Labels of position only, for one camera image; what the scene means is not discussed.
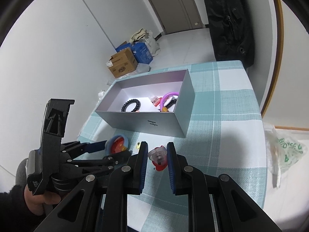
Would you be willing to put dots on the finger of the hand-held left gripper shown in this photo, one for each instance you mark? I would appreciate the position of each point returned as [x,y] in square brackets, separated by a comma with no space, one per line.
[106,162]
[96,146]

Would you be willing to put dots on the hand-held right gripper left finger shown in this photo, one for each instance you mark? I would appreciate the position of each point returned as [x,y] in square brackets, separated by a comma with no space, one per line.
[143,166]

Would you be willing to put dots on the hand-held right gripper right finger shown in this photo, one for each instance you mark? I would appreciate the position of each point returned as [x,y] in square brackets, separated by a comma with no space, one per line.
[171,169]

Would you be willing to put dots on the pink hair clip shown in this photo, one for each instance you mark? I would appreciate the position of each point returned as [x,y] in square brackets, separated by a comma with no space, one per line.
[157,153]

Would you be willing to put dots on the blue rimmed round badge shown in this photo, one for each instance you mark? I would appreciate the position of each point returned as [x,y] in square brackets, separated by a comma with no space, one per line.
[119,145]

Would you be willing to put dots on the grey cardboard storage box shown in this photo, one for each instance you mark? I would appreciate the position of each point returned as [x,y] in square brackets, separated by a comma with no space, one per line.
[144,123]

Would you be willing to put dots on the small orange trinket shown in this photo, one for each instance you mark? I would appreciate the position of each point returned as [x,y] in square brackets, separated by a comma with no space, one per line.
[164,110]

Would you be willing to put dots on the red cartoon hair clip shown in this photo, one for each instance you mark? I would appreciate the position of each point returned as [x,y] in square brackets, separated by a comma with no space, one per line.
[155,100]

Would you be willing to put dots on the person's left forearm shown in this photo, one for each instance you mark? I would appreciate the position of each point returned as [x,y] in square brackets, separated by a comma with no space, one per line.
[14,210]

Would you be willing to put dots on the person's left hand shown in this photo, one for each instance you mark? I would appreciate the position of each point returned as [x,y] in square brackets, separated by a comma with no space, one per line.
[36,201]

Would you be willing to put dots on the white parcel bag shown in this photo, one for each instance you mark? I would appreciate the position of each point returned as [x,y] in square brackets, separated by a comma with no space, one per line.
[101,95]

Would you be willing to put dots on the teal checked tablecloth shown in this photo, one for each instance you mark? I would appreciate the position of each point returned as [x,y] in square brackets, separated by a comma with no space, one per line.
[217,125]

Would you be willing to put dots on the brown cardboard box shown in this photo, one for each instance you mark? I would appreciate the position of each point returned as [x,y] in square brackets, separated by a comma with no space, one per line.
[122,64]

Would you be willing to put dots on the grey parcel bag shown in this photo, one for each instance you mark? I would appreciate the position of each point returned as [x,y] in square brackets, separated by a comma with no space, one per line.
[143,67]

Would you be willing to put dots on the blue cardboard box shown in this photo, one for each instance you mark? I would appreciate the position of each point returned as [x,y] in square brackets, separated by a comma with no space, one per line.
[144,52]

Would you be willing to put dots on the white tote bag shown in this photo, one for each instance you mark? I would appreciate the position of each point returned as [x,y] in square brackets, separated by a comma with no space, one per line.
[152,42]

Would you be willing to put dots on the plastic bag with green print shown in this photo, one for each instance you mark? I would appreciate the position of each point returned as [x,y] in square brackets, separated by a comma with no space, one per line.
[289,149]

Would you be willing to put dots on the large black backpack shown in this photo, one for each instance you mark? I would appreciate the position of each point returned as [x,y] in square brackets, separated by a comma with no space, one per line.
[224,24]

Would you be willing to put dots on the grey door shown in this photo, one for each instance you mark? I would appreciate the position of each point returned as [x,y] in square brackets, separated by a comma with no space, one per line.
[173,4]

